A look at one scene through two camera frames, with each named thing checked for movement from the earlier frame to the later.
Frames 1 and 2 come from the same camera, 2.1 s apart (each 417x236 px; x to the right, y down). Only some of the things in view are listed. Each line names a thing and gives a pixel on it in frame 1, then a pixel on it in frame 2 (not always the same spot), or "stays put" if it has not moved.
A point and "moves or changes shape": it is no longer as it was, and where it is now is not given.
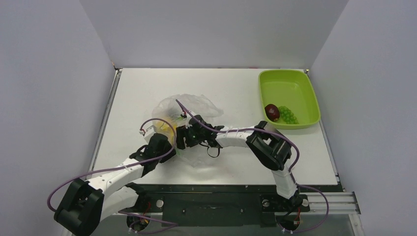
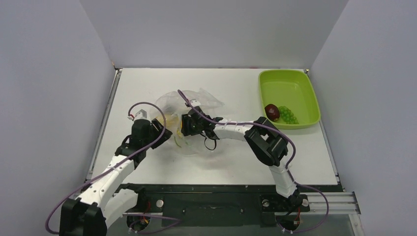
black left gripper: x=168 y=156 -> x=156 y=125
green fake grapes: x=287 y=116 stays put
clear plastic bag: x=171 y=108 moves or changes shape
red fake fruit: x=272 y=112 stays put
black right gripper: x=182 y=138 -> x=186 y=124
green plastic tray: x=293 y=89 stays put
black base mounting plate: x=223 y=205 stays put
